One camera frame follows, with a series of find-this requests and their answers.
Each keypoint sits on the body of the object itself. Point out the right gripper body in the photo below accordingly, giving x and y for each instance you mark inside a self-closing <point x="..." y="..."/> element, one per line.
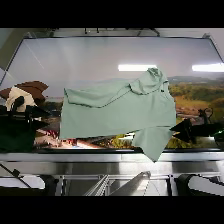
<point x="185" y="130"/>

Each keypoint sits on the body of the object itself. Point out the pale green shirt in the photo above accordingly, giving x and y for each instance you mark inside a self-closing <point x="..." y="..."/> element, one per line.
<point x="116" y="115"/>

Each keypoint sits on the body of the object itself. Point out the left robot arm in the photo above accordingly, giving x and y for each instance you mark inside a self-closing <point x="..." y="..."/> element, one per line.
<point x="26" y="182"/>

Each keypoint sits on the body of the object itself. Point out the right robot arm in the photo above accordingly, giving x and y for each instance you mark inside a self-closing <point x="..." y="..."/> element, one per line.
<point x="206" y="183"/>

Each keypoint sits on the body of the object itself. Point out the white garment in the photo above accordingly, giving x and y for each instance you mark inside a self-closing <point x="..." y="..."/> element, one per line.
<point x="18" y="96"/>

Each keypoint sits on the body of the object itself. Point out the black garment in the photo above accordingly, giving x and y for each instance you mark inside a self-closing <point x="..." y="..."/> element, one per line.
<point x="15" y="138"/>

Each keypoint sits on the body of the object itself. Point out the silver frame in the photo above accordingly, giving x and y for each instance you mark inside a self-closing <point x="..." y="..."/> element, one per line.
<point x="110" y="157"/>

